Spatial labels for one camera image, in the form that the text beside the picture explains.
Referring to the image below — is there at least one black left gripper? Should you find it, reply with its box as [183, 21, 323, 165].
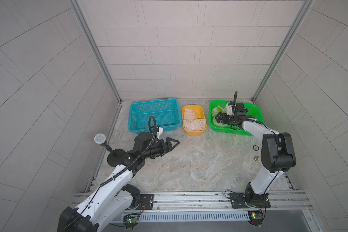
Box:
[141, 138, 179, 160]

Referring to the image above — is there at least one white foam net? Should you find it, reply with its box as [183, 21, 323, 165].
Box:
[211, 106, 224, 117]
[212, 118, 228, 127]
[223, 103, 233, 116]

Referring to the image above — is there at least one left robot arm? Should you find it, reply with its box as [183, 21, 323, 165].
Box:
[57, 116, 180, 232]

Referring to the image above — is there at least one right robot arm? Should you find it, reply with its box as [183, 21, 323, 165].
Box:
[215, 91, 296, 208]

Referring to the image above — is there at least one pile of foam nets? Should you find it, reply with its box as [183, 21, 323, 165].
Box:
[183, 108, 206, 131]

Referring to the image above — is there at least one yellow plastic tub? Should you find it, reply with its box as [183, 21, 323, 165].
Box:
[182, 104, 207, 136]

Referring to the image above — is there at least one teal plastic basket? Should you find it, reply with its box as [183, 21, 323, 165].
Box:
[128, 98, 182, 134]

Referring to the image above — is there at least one green plastic basket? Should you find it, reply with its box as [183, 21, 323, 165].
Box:
[208, 100, 265, 136]

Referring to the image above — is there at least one left circuit board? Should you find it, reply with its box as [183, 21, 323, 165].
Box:
[122, 213, 140, 228]

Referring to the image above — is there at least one circuit board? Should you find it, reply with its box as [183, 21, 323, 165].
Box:
[248, 211, 264, 226]
[122, 213, 140, 228]

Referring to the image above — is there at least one right circuit board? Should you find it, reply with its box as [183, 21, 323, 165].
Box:
[248, 211, 264, 226]

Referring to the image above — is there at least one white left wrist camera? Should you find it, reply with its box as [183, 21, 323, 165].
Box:
[156, 127, 163, 139]

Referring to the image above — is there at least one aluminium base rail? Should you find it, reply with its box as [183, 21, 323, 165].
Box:
[74, 190, 312, 223]

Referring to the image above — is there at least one aluminium corner post right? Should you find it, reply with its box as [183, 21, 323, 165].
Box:
[251, 0, 315, 102]

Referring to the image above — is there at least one aluminium corner post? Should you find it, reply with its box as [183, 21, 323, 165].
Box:
[69, 0, 122, 105]
[251, 0, 315, 102]

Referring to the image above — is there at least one aluminium corner post left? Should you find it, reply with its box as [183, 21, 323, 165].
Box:
[69, 0, 122, 105]

